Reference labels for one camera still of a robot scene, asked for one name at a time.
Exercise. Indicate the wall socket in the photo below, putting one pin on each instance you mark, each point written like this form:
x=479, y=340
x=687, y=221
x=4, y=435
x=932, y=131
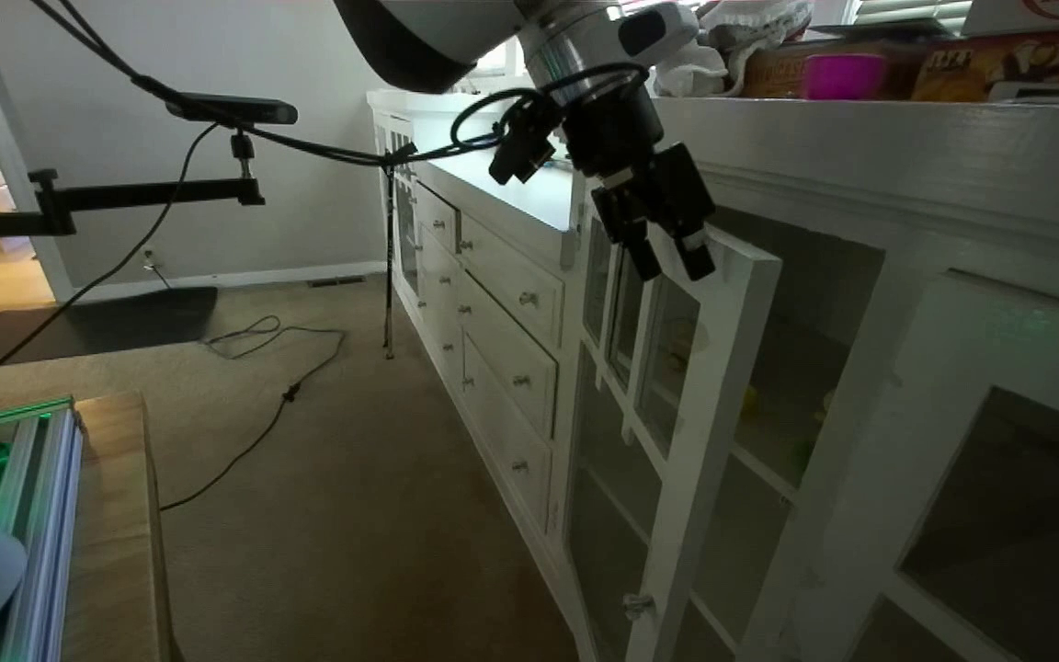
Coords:
x=149, y=261

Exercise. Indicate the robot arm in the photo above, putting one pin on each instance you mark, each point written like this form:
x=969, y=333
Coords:
x=419, y=37

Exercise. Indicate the orange snack box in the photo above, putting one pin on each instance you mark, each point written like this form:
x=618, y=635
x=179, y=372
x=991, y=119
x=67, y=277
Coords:
x=1017, y=62

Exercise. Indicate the white cloth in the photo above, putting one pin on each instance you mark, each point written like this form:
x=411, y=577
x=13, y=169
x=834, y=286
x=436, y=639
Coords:
x=695, y=69

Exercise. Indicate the white sideboard cabinet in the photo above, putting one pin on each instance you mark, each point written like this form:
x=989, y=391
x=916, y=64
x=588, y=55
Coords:
x=860, y=184

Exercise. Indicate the white glass cabinet door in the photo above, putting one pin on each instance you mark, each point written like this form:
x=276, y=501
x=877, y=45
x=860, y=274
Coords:
x=709, y=395
x=943, y=386

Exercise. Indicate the brown snack box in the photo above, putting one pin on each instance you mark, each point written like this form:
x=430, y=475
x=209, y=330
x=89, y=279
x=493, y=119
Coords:
x=773, y=72

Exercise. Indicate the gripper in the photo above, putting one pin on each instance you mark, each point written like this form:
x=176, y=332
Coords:
x=612, y=129

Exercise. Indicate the camera on mount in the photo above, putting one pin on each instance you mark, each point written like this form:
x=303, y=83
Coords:
x=217, y=108

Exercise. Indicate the cabinet door knob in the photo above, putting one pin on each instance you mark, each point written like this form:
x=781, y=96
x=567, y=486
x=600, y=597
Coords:
x=638, y=605

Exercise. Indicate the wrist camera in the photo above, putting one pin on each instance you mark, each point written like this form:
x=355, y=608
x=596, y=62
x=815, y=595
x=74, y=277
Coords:
x=522, y=142

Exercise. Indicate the floor vent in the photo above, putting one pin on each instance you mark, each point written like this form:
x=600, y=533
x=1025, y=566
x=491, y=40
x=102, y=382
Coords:
x=336, y=280

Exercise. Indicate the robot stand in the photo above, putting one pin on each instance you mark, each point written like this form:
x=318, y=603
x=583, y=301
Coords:
x=111, y=533

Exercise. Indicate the white drawer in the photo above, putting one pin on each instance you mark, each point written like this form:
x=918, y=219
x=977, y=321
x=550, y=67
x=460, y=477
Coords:
x=502, y=354
x=506, y=276
x=502, y=432
x=438, y=216

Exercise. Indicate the pink cup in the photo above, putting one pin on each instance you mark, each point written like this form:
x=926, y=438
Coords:
x=844, y=77

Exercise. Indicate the window blinds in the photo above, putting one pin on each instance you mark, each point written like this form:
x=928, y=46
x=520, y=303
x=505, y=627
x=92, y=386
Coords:
x=916, y=11

